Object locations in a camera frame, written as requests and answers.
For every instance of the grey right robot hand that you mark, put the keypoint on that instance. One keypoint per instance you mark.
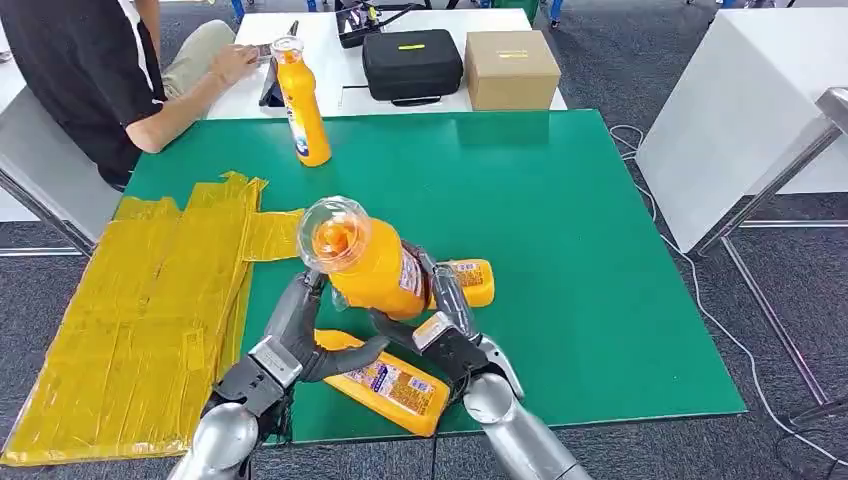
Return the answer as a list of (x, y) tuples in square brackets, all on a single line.
[(454, 298)]

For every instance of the person's hand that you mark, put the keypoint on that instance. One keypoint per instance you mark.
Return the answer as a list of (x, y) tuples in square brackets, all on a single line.
[(235, 65)]

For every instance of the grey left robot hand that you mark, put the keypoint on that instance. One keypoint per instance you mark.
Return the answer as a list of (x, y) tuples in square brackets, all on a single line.
[(291, 318)]

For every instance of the orange drink bottle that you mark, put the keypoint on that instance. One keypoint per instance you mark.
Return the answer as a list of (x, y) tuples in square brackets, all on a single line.
[(474, 281), (306, 112), (397, 397), (371, 272)]

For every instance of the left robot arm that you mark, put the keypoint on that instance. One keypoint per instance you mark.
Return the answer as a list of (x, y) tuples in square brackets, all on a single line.
[(222, 437)]

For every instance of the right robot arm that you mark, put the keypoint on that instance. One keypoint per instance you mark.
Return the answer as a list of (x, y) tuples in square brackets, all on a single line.
[(517, 430)]

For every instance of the black tablet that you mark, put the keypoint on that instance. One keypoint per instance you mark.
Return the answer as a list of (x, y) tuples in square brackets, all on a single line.
[(272, 89)]

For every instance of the white table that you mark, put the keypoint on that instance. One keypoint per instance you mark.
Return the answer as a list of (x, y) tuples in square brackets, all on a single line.
[(331, 66)]

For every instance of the green table mat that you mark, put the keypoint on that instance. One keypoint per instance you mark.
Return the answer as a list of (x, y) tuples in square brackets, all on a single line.
[(563, 232)]

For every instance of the yellow taped sheet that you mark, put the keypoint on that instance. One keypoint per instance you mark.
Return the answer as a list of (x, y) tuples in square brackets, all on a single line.
[(132, 318)]

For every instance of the person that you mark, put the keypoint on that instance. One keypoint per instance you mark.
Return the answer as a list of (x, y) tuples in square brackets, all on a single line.
[(73, 73)]

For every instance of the black carrying case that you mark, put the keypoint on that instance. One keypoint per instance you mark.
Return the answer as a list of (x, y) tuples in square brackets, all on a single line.
[(411, 63)]

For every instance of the brown cardboard box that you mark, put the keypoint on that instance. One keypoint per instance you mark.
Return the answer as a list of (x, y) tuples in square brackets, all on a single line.
[(510, 73)]

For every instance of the green plastic crate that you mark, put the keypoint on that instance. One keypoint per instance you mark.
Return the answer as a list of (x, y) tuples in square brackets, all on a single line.
[(517, 6)]

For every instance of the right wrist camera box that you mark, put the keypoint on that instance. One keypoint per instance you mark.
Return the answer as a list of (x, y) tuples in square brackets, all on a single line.
[(432, 330)]

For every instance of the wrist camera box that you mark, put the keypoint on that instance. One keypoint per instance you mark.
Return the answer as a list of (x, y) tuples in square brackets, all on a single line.
[(432, 330), (277, 361)]

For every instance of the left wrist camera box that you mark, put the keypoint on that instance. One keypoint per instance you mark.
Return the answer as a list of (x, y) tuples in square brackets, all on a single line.
[(277, 361)]

